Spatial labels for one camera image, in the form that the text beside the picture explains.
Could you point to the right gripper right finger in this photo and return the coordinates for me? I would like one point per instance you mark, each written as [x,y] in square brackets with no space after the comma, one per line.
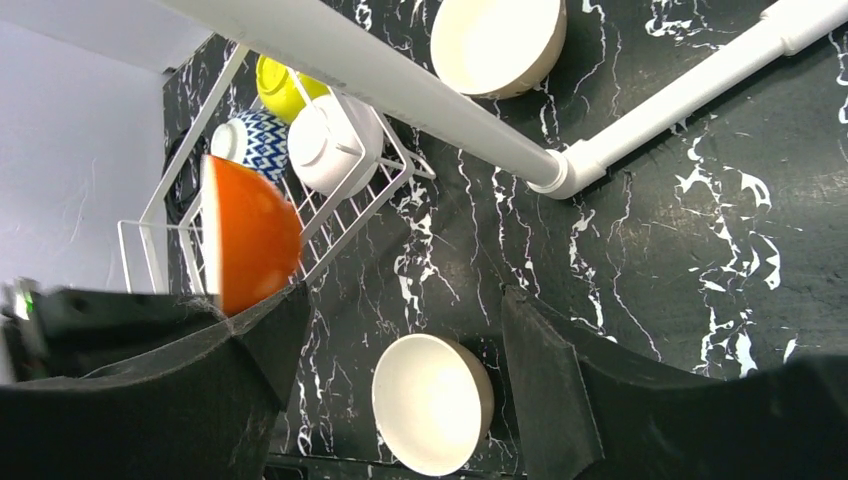
[589,408]

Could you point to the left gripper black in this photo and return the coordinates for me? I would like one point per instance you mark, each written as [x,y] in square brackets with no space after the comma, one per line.
[67,332]

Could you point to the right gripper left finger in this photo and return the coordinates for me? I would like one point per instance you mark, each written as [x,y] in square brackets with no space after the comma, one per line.
[201,407]

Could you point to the cream bowl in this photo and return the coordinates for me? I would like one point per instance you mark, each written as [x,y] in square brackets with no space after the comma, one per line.
[251,235]
[497,49]
[433,403]

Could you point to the red patterned bowl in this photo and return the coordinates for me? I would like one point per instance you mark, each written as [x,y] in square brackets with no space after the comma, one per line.
[255,139]

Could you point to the white bowl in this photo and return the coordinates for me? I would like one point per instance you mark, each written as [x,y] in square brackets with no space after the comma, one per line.
[329,138]

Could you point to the yellow-green bowl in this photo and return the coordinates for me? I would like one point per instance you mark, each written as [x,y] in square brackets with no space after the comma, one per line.
[277,90]

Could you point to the white wire dish rack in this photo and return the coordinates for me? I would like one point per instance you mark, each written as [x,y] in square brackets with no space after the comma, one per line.
[170,227]

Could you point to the white PVC pipe frame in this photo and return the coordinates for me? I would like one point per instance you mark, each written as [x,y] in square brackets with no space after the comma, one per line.
[630,75]

